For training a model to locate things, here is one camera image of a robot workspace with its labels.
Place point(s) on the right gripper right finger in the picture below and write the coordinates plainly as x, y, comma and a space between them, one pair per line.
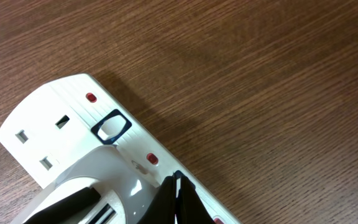
189, 207

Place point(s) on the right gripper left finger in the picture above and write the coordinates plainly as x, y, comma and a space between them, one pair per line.
162, 208

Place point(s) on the white USB charger plug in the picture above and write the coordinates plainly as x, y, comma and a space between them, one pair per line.
106, 185

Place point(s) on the white power strip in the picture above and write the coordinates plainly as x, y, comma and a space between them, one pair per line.
71, 116

